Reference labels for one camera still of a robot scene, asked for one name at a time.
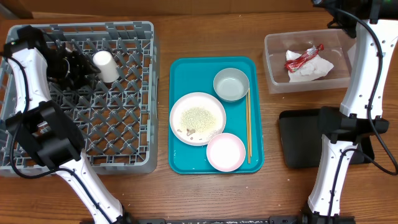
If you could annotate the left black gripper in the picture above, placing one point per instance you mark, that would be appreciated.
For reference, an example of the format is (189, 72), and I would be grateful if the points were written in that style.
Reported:
(82, 66)

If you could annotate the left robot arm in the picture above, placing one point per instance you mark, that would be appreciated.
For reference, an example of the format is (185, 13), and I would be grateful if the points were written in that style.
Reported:
(45, 140)

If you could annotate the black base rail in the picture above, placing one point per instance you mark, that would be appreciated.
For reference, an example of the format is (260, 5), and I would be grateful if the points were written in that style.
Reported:
(278, 219)

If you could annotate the right wooden chopstick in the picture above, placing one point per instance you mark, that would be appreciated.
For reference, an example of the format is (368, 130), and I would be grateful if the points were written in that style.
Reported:
(249, 124)

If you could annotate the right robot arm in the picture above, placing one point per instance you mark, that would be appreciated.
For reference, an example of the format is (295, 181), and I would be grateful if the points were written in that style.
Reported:
(374, 26)

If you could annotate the small pink plate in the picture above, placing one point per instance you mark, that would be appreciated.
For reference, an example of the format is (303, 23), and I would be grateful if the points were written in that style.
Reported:
(226, 152)

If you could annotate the teal plastic tray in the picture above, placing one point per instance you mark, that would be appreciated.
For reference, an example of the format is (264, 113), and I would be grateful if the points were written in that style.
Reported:
(188, 75)

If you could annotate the black plastic tray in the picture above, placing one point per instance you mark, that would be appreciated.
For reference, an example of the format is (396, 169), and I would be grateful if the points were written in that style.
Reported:
(298, 140)

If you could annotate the grey bowl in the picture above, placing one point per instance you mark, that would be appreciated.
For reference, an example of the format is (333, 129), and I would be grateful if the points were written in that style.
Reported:
(231, 84)

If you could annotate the white napkin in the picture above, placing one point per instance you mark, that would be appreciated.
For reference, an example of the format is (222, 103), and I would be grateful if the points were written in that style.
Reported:
(316, 68)

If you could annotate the white cup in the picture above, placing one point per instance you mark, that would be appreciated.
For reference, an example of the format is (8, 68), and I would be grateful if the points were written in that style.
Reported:
(105, 62)

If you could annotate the grey plastic dish rack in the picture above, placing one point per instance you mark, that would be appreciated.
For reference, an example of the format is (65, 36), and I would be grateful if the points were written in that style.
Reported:
(118, 120)

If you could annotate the large white plate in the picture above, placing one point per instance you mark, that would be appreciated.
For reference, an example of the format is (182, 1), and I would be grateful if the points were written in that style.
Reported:
(196, 118)

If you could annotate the clear plastic bin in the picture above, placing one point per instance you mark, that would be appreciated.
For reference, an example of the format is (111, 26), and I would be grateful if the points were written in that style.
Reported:
(339, 49)

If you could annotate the red snack wrapper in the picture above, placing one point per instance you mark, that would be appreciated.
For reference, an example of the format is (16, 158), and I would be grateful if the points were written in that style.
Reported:
(309, 54)

